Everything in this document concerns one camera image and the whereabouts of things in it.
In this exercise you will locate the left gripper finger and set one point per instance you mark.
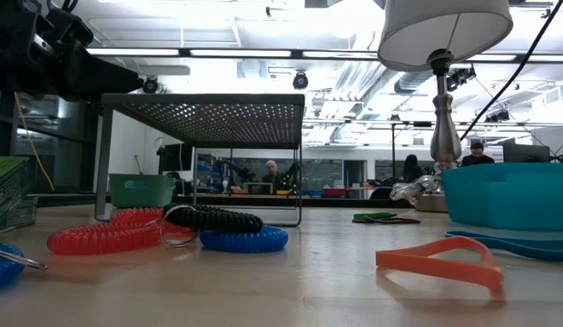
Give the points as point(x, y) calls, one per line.
point(109, 84)

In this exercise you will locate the Crayola crayon box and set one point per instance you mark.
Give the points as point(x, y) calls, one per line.
point(4, 191)
point(29, 213)

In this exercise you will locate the green rubber band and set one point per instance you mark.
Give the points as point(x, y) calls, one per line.
point(374, 216)

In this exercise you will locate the dark brown rubber band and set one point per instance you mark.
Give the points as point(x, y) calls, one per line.
point(399, 221)

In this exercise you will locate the orange rubber band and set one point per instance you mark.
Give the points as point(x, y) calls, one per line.
point(422, 264)

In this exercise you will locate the background black robot arm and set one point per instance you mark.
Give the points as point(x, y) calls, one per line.
point(243, 172)

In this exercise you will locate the overhead light bar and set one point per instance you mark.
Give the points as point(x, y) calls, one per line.
point(184, 52)

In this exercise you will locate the black monitor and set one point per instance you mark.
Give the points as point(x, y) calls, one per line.
point(526, 153)
point(176, 158)

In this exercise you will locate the grey perforated metal shelf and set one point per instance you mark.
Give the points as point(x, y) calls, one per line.
point(209, 120)

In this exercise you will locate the green plastic bin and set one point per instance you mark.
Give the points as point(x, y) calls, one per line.
point(141, 193)

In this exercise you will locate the person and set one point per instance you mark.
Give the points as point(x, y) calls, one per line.
point(477, 156)
point(272, 170)
point(411, 170)

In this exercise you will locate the pink plastic tray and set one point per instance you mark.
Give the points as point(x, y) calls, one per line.
point(334, 192)

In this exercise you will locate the silver lamp with white shade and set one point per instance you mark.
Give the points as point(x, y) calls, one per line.
point(445, 32)

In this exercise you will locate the teal plastic bin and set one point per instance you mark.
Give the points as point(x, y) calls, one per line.
point(504, 195)

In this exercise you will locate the black ceiling camera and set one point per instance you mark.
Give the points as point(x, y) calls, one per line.
point(151, 85)
point(300, 82)

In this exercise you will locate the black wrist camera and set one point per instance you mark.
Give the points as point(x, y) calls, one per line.
point(70, 27)

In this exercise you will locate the black aluminium table frame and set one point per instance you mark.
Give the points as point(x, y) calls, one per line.
point(245, 201)

